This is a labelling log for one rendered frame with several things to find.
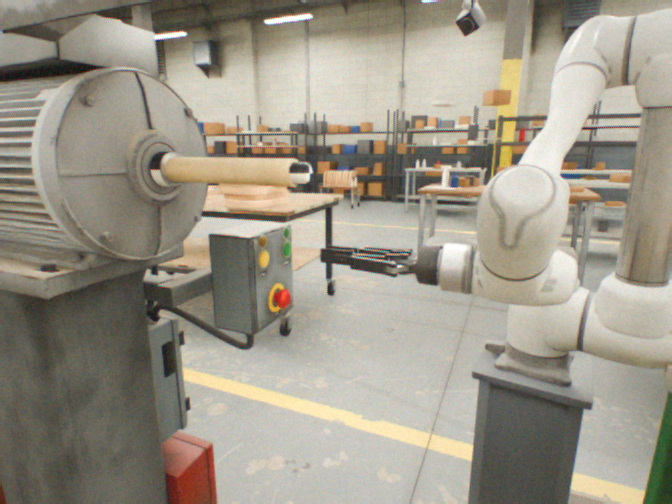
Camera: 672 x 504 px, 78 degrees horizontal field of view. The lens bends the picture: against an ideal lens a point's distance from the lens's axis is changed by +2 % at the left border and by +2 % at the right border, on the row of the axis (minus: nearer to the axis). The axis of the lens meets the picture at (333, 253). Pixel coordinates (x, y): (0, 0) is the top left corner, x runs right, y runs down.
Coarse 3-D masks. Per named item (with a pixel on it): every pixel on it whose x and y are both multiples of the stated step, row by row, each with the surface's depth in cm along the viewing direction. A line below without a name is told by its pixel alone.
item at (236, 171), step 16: (176, 160) 53; (192, 160) 52; (208, 160) 51; (224, 160) 50; (240, 160) 49; (256, 160) 48; (272, 160) 47; (288, 160) 47; (176, 176) 53; (192, 176) 52; (208, 176) 51; (224, 176) 50; (240, 176) 49; (256, 176) 48; (272, 176) 47; (288, 176) 46
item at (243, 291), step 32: (256, 224) 88; (288, 224) 89; (224, 256) 79; (256, 256) 78; (288, 256) 88; (224, 288) 81; (256, 288) 79; (288, 288) 90; (192, 320) 85; (224, 320) 83; (256, 320) 80
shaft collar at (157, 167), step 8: (160, 152) 54; (168, 152) 54; (152, 160) 53; (160, 160) 53; (152, 168) 53; (160, 168) 53; (152, 176) 54; (160, 176) 53; (160, 184) 55; (168, 184) 54; (176, 184) 55
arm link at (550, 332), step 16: (576, 288) 103; (512, 304) 111; (576, 304) 100; (512, 320) 110; (528, 320) 106; (544, 320) 104; (560, 320) 101; (576, 320) 99; (512, 336) 111; (528, 336) 107; (544, 336) 104; (560, 336) 102; (576, 336) 100; (528, 352) 108; (544, 352) 106; (560, 352) 106
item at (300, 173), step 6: (294, 162) 47; (300, 162) 47; (294, 168) 46; (300, 168) 46; (306, 168) 46; (294, 174) 46; (300, 174) 46; (306, 174) 46; (294, 180) 47; (300, 180) 46; (306, 180) 47
